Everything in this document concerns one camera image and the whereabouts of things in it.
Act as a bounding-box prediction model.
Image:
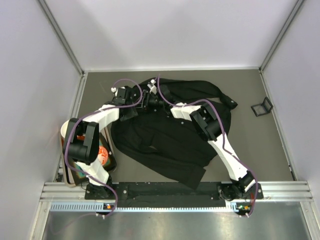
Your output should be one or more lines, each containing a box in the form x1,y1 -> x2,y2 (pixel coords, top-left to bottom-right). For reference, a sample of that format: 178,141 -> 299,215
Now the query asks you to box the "black button shirt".
110,78 -> 238,190

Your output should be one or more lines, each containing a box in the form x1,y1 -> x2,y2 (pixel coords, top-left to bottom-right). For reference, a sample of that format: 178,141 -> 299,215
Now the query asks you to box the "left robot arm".
60,85 -> 143,193

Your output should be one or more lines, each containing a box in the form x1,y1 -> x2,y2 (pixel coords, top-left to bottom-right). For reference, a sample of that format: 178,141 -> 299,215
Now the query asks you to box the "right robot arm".
138,89 -> 259,201

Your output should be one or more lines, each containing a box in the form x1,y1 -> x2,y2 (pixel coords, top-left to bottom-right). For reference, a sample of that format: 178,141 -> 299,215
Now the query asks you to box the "orange white patterned ball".
97,146 -> 109,166

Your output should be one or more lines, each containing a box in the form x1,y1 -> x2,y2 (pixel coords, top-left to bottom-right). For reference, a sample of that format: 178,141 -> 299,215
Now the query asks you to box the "white paper cup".
60,120 -> 69,143

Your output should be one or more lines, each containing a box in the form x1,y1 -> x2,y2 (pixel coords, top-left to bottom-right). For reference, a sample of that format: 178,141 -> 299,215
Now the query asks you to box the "black box green lining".
62,135 -> 117,187

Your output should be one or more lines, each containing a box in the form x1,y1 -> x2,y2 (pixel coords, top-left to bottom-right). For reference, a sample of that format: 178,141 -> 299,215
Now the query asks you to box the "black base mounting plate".
84,181 -> 264,208

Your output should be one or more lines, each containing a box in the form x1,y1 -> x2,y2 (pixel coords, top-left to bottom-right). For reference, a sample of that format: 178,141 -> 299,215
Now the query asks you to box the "small black open box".
251,96 -> 274,117

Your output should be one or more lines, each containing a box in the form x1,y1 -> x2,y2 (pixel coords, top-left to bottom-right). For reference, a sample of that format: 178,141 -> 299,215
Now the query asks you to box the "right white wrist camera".
147,79 -> 157,95

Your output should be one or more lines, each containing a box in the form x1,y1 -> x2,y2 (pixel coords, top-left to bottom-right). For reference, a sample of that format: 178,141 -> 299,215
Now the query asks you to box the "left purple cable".
48,78 -> 143,236

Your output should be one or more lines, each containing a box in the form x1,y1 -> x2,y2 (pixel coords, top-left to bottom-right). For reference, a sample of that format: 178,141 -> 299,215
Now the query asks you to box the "white slotted cable duct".
50,202 -> 251,214

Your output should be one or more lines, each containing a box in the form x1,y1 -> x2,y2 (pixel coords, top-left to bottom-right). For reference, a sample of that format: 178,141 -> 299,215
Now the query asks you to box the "aluminium frame rail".
40,181 -> 314,202

